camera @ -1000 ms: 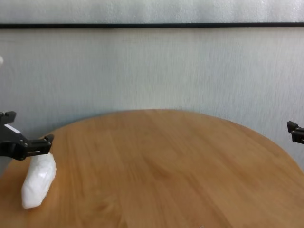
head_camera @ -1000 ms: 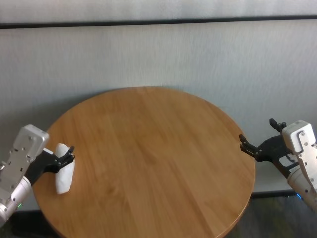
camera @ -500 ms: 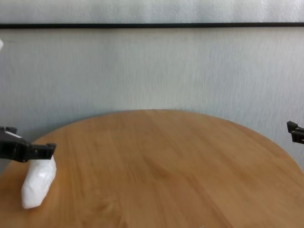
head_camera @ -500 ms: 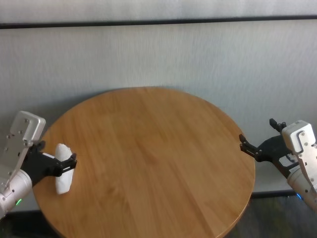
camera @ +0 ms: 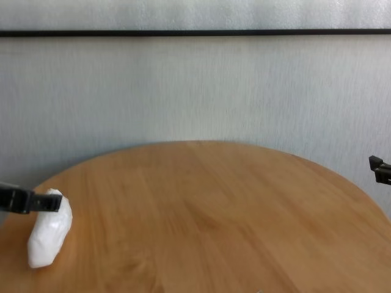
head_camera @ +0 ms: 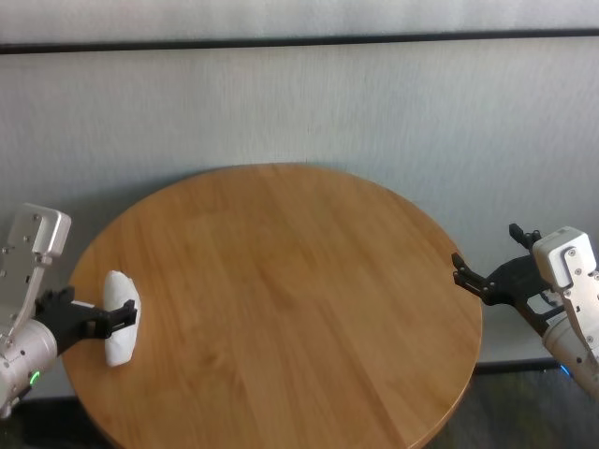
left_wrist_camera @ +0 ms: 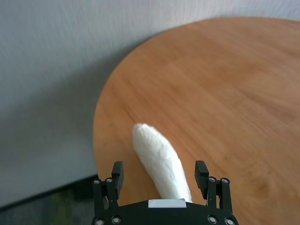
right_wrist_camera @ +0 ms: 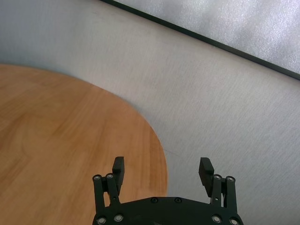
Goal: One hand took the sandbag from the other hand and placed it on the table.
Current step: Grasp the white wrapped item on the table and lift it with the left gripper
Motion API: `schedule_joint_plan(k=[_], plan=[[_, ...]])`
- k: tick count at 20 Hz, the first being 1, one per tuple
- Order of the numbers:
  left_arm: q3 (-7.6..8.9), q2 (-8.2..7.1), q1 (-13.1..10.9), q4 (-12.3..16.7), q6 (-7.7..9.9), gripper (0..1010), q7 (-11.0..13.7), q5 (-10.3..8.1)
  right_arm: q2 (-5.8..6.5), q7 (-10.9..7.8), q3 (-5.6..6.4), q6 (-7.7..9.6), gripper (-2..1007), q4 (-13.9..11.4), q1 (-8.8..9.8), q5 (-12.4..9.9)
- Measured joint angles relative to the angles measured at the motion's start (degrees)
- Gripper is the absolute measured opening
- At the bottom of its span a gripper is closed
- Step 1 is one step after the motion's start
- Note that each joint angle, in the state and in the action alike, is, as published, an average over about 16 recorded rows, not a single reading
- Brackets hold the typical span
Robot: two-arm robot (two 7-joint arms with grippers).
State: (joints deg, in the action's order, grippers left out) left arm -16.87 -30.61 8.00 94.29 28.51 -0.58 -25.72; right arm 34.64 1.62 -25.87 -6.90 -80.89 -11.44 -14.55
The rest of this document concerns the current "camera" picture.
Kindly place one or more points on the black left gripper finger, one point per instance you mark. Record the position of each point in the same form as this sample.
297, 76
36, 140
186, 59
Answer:
46, 203

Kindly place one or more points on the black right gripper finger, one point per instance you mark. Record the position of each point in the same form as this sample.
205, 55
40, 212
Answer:
382, 174

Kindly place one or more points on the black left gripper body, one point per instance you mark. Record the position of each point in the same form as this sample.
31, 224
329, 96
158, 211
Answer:
15, 198

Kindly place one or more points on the white sandbag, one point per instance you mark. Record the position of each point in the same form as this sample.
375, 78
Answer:
49, 238

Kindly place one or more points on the black wall rail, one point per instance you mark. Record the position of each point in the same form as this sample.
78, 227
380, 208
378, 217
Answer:
195, 32

